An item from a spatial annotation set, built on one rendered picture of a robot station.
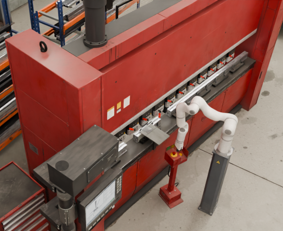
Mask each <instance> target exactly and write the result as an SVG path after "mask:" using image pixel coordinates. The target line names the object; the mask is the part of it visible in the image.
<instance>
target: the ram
mask: <svg viewBox="0 0 283 231"><path fill-rule="evenodd" d="M264 1H265V0H217V1H216V2H214V3H212V4H211V5H209V6H207V7H205V8H204V9H202V10H200V11H198V12H197V13H195V14H193V15H192V16H190V17H188V18H187V19H185V20H183V21H181V22H180V23H178V24H176V25H174V26H173V27H171V28H169V29H168V30H166V31H164V32H162V33H161V34H159V35H157V36H156V37H154V38H152V39H151V40H149V41H147V42H145V43H143V44H142V45H140V46H138V47H137V48H135V49H133V50H132V51H130V52H128V53H126V54H125V55H123V56H121V57H120V58H118V59H116V60H114V61H113V62H111V63H109V64H107V65H106V66H104V67H102V68H101V69H99V70H98V71H100V72H102V73H103V74H104V130H106V131H107V132H109V133H111V132H113V131H114V130H116V129H117V128H118V127H120V126H121V125H123V124H124V123H126V122H127V121H128V120H130V119H131V118H132V117H134V116H135V115H137V114H138V113H140V112H141V111H142V110H144V109H145V108H147V107H148V106H149V105H151V104H152V103H153V102H155V101H156V100H158V99H159V98H161V97H162V96H163V95H165V94H166V93H167V92H169V91H170V90H171V89H173V88H174V87H176V86H177V85H179V84H180V83H181V82H183V81H184V80H186V79H187V78H188V77H190V76H191V75H193V74H194V73H195V72H197V71H198V70H200V69H201V68H202V67H204V66H205V65H206V64H208V63H209V62H211V61H212V60H214V59H215V58H216V57H218V56H219V55H221V54H222V53H223V52H225V51H226V50H227V49H229V48H230V47H232V46H233V45H234V44H236V43H237V42H239V41H240V40H241V39H243V38H244V37H246V36H247V35H248V34H250V33H251V32H253V31H254V30H255V29H257V27H258V23H259V20H260V16H261V12H262V9H263V5H264ZM254 33H256V31H255V32H254ZM254 33H252V34H251V35H253V34H254ZM251 35H250V36H251ZM250 36H248V37H247V38H245V39H244V40H242V41H241V42H240V43H242V42H243V41H245V40H246V39H248V38H249V37H250ZM240 43H238V44H237V45H235V46H234V47H233V48H231V49H230V50H229V51H231V50H232V49H234V48H235V47H236V46H238V45H239V44H240ZM229 51H227V52H226V53H224V54H223V55H222V56H220V57H219V58H217V59H216V60H215V61H213V62H212V63H211V64H213V63H214V62H216V61H217V60H218V59H220V58H221V57H223V56H224V55H225V54H227V53H228V52H229ZM211 64H209V65H208V66H206V67H205V68H204V69H202V70H201V71H199V72H198V73H197V74H195V75H194V76H193V77H195V76H196V75H198V74H199V73H200V72H202V71H203V70H205V69H206V68H207V67H209V66H210V65H211ZM193 77H191V78H190V79H188V80H187V81H186V82H184V83H183V84H181V85H180V86H178V87H177V88H176V89H175V90H177V89H178V88H180V87H181V86H183V85H184V84H185V83H187V82H188V81H189V80H191V79H192V78H193ZM175 90H173V91H172V92H170V93H169V94H167V95H166V96H165V97H163V98H162V99H161V100H159V101H158V102H156V103H155V104H154V105H152V106H151V107H150V108H148V109H147V110H145V111H144V112H142V113H141V114H140V115H139V116H137V117H136V118H134V119H133V120H131V121H130V122H129V123H127V124H126V125H124V126H123V127H122V128H120V129H119V130H118V131H116V132H115V133H113V135H115V134H116V133H118V132H119V131H120V130H122V129H123V128H125V127H126V126H127V125H129V124H130V123H132V122H133V121H134V120H135V119H137V118H138V117H140V116H141V115H143V114H144V113H145V112H147V111H148V110H149V109H151V108H152V107H153V106H155V105H156V104H158V103H159V102H160V101H162V100H163V99H165V98H166V97H167V96H169V95H170V94H171V93H173V92H174V91H175ZM128 96H130V104H129V105H128V106H127V107H125V108H124V99H125V98H127V97H128ZM119 102H121V107H120V108H118V109H120V112H118V113H117V110H118V109H117V104H118V103H119ZM113 106H114V116H112V117H111V118H109V119H108V120H107V113H108V110H109V109H110V108H112V107H113ZM123 108H124V109H123Z"/></svg>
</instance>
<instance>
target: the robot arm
mask: <svg viewBox="0 0 283 231"><path fill-rule="evenodd" d="M199 108H200V109H201V110H202V112H203V114H204V116H206V117H207V118H209V119H211V120H213V121H224V125H223V129H222V134H221V137H220V141H219V143H217V144H216V145H215V147H214V150H215V152H216V153H217V154H218V155H220V156H223V157H227V156H230V155H231V154H232V152H233V149H232V147H231V143H232V140H233V137H234V133H235V129H236V126H237V123H238V119H237V117H236V116H235V115H233V114H229V113H221V112H218V111H216V110H214V109H212V108H211V107H210V106H208V104H207V103H206V102H205V100H204V99H203V98H202V97H200V96H195V97H194V98H193V99H192V101H191V103H190V105H187V104H186V103H185V102H181V103H178V104H177V105H176V121H177V126H178V127H180V128H179V129H178V134H177V138H176V141H175V146H176V148H177V149H176V151H177V152H179V151H181V150H182V149H183V142H184V140H185V136H186V134H187V132H188V123H187V122H186V121H185V112H186V113H188V114H190V115H194V114H196V113H197V112H198V110H199Z"/></svg>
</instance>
